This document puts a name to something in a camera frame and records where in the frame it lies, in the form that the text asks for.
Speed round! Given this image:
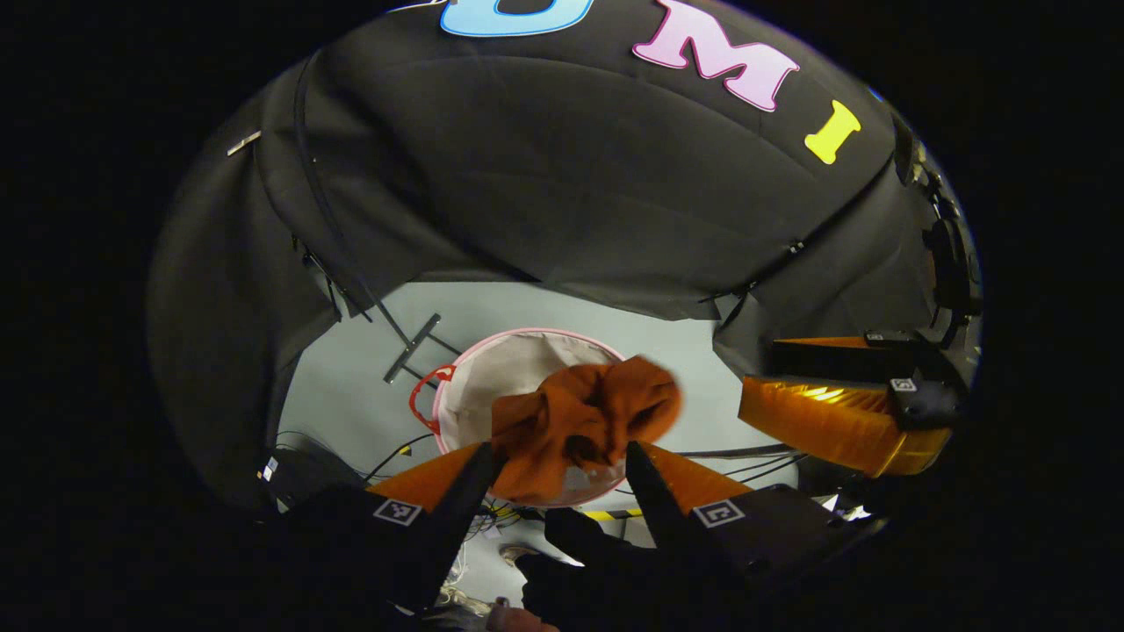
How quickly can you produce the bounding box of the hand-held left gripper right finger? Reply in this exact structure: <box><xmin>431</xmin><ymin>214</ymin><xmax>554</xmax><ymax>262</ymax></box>
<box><xmin>623</xmin><ymin>441</ymin><xmax>881</xmax><ymax>591</ymax></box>

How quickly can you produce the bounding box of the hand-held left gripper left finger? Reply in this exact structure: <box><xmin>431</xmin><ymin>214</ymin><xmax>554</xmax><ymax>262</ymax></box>
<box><xmin>285</xmin><ymin>441</ymin><xmax>508</xmax><ymax>615</ymax></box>

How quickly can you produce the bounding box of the orange knit garment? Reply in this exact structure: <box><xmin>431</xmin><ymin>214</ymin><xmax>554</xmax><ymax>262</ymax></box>
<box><xmin>490</xmin><ymin>355</ymin><xmax>684</xmax><ymax>506</ymax></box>

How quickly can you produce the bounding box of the white pink-rimmed laundry hamper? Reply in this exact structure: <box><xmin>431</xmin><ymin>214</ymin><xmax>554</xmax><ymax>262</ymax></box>
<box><xmin>408</xmin><ymin>327</ymin><xmax>635</xmax><ymax>510</ymax></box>

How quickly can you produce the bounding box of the dark box with white label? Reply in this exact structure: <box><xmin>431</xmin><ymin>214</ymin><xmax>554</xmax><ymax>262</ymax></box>
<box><xmin>259</xmin><ymin>448</ymin><xmax>370</xmax><ymax>514</ymax></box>

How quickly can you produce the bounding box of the black backdrop cloth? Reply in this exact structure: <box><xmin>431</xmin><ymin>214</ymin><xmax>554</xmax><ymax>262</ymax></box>
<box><xmin>145</xmin><ymin>0</ymin><xmax>976</xmax><ymax>510</ymax></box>

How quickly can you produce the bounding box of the black floor cable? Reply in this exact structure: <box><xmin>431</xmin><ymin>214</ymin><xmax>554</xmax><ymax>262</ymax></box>
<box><xmin>674</xmin><ymin>442</ymin><xmax>806</xmax><ymax>480</ymax></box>

